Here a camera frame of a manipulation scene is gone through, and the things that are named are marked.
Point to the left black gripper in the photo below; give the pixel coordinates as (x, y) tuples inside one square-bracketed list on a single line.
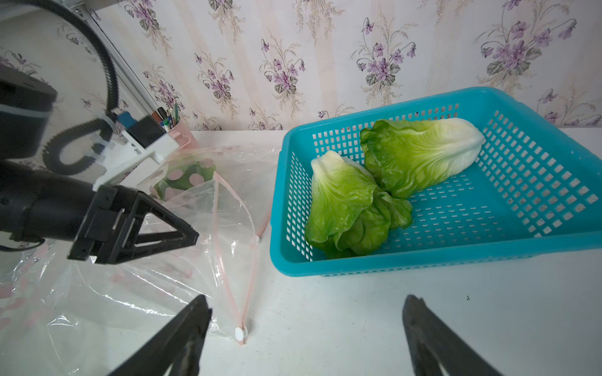
[(110, 230)]

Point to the chinese cabbage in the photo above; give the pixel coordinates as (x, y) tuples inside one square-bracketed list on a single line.
[(405, 157), (183, 177), (350, 215)]

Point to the teal plastic basket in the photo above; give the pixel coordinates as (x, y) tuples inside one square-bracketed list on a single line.
[(532, 190)]

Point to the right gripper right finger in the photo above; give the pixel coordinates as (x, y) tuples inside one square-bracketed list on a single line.
[(435, 349)]

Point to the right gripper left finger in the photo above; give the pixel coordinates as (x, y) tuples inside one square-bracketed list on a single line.
[(177, 348)]

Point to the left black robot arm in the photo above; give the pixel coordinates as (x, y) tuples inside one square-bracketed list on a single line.
[(65, 189)]

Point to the zip-top bag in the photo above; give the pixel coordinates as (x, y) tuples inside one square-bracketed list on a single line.
[(239, 165), (61, 317)]

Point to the pink pen cup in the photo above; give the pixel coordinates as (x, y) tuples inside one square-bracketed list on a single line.
[(183, 135)]

